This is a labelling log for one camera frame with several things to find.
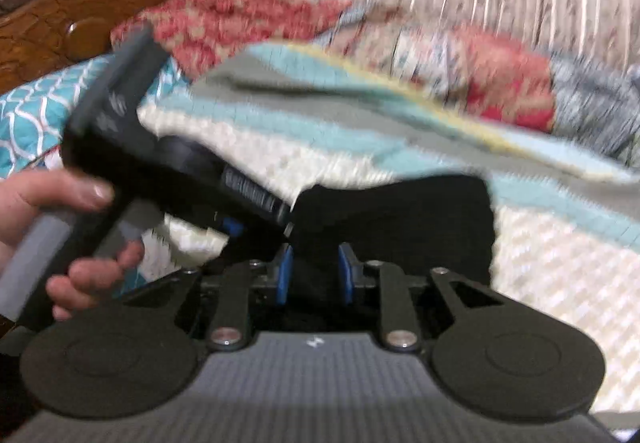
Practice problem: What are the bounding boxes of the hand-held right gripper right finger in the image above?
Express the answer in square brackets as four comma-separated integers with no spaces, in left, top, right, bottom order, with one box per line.
[337,243,507,354]

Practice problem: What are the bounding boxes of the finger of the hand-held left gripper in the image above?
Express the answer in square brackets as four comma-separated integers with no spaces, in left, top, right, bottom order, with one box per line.
[202,209,248,241]

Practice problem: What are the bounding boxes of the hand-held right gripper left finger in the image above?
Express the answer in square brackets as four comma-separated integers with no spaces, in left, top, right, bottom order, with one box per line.
[125,243,296,352]

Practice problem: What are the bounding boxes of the black pants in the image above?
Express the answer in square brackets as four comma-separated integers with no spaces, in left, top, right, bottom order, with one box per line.
[289,174,497,326]

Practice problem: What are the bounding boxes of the person's left hand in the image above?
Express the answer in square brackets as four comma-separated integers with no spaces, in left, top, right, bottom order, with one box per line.
[0,168,146,321]

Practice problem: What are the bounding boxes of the teal pillow with white waves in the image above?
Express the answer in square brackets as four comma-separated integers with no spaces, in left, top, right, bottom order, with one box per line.
[0,56,193,180]

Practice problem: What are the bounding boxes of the carved wooden headboard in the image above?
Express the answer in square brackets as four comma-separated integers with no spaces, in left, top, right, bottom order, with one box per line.
[0,0,224,97]

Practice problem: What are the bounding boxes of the red floral blanket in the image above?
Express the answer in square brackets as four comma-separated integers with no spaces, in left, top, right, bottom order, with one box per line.
[110,0,353,76]

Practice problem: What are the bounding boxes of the chevron patchwork quilt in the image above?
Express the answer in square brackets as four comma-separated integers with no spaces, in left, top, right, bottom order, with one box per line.
[40,42,640,426]

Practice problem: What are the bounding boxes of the floral patchwork blanket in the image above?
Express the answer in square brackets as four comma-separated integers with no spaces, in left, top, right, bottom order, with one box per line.
[317,6,640,166]

